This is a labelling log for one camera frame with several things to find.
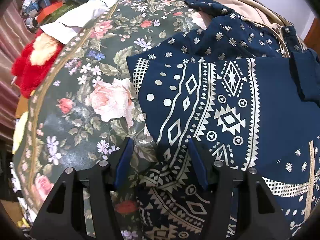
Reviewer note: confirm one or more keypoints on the navy patterned hooded garment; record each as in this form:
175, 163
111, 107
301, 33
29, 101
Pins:
245, 88

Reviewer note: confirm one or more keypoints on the dark floral bedspread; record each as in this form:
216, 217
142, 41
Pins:
87, 105

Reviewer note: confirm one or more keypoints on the red and cream plush blanket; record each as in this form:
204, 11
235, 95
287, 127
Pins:
35, 61

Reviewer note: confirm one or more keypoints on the clutter pile of small items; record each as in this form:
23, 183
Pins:
30, 10

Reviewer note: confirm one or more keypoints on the white cloth on bed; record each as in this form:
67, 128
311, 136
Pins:
72, 22

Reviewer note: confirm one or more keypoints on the striped maroon curtain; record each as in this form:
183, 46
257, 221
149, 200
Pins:
14, 37

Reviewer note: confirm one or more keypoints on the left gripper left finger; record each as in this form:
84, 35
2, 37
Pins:
62, 214

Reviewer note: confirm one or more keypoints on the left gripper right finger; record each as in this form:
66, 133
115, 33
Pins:
258, 214

